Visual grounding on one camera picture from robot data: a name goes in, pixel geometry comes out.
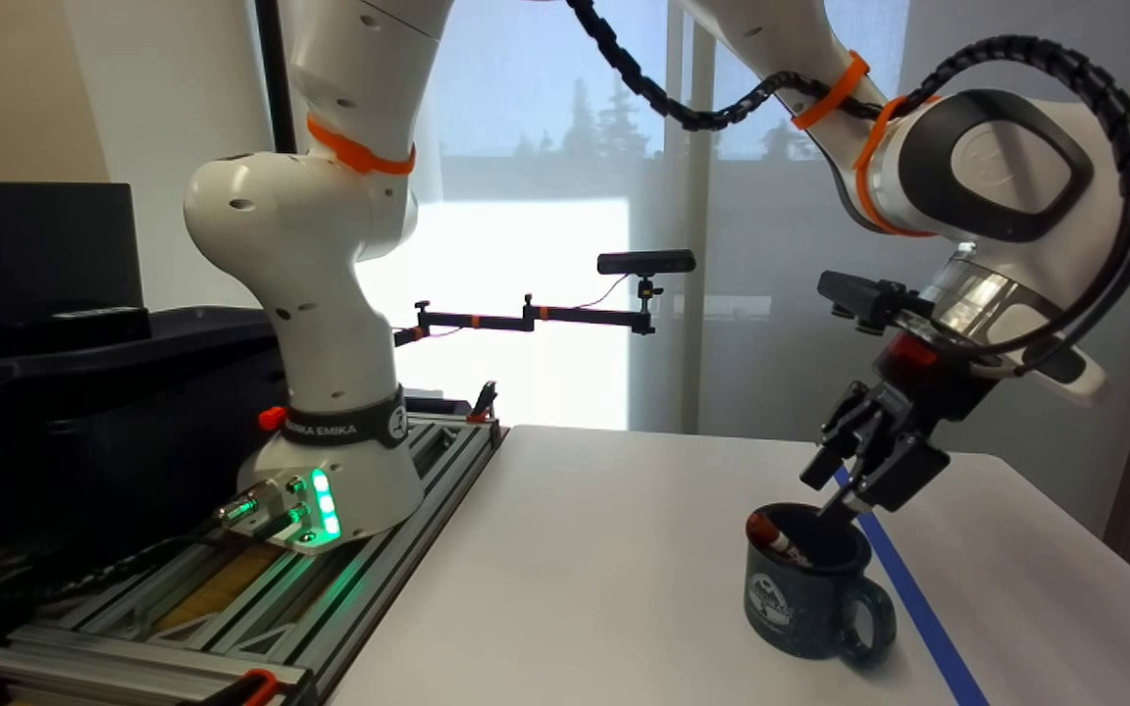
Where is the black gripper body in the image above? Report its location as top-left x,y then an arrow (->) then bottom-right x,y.
823,332 -> 992,443

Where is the red marker pen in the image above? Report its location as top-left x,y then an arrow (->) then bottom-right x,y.
746,512 -> 807,567

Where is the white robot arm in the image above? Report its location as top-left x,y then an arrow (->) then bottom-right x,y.
183,0 -> 1130,551

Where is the dark blue enamel mug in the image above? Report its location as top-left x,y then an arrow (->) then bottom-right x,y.
742,502 -> 896,671

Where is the blue tape line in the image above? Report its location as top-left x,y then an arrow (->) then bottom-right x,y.
858,512 -> 989,706

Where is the black storage bin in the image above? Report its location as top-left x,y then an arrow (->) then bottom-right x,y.
0,309 -> 284,639

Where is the black computer monitor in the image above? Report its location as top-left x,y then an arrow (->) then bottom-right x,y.
0,180 -> 149,355

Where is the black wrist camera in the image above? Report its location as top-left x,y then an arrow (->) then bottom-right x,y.
818,271 -> 930,332

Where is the black camera on boom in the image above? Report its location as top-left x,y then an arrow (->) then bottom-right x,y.
394,250 -> 696,343

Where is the black cable chain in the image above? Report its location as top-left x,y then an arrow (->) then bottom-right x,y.
563,0 -> 1130,362

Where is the aluminium mounting rail frame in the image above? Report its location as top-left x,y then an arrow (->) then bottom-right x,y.
0,388 -> 501,706

